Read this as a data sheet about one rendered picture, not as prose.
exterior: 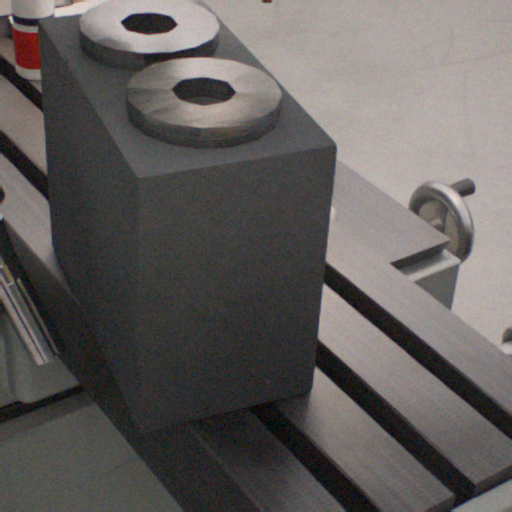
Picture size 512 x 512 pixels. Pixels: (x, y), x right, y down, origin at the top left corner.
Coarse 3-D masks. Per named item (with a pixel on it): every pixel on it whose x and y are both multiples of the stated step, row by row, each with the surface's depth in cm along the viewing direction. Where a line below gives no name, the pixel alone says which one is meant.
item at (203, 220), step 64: (128, 0) 76; (64, 64) 71; (128, 64) 70; (192, 64) 68; (256, 64) 72; (64, 128) 74; (128, 128) 64; (192, 128) 62; (256, 128) 63; (320, 128) 65; (64, 192) 78; (128, 192) 62; (192, 192) 62; (256, 192) 63; (320, 192) 65; (64, 256) 82; (128, 256) 64; (192, 256) 64; (256, 256) 66; (320, 256) 68; (128, 320) 67; (192, 320) 67; (256, 320) 69; (128, 384) 70; (192, 384) 70; (256, 384) 72
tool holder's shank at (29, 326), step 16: (0, 224) 69; (0, 240) 69; (0, 256) 70; (16, 256) 71; (0, 272) 70; (16, 272) 71; (0, 288) 71; (16, 288) 71; (32, 288) 72; (0, 304) 72; (16, 304) 71; (32, 304) 72; (16, 320) 72; (32, 320) 72; (48, 320) 73; (32, 336) 73; (48, 336) 73; (32, 352) 73; (48, 352) 73
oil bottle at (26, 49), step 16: (16, 0) 105; (32, 0) 105; (48, 0) 106; (16, 16) 106; (32, 16) 106; (48, 16) 107; (16, 32) 107; (32, 32) 107; (16, 48) 108; (32, 48) 107; (16, 64) 110; (32, 64) 108
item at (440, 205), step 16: (416, 192) 148; (432, 192) 145; (448, 192) 144; (464, 192) 145; (416, 208) 150; (432, 208) 148; (448, 208) 144; (464, 208) 143; (432, 224) 146; (448, 224) 146; (464, 224) 143; (464, 240) 143; (464, 256) 145
